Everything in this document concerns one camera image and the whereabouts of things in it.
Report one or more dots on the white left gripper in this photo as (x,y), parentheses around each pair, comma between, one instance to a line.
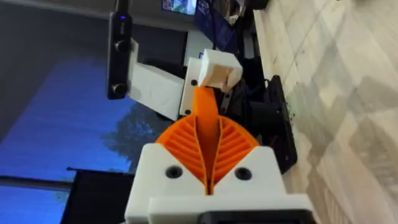
(155,90)

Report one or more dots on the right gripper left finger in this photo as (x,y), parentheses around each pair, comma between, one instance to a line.
(155,174)

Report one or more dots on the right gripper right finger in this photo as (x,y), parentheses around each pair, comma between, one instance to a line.
(255,174)

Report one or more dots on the orange ribbed wedge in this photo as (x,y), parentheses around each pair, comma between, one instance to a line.
(206,112)

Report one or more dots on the dark blue bag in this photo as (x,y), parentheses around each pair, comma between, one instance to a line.
(214,25)

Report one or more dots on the black box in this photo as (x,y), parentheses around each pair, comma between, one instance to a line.
(96,199)

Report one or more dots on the computer monitor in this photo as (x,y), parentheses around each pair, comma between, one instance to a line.
(182,6)

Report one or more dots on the blue window pane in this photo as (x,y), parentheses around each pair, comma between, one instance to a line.
(62,124)

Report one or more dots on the black rail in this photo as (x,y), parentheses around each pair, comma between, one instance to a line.
(248,40)

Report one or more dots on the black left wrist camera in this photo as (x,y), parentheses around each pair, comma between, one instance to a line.
(119,68)

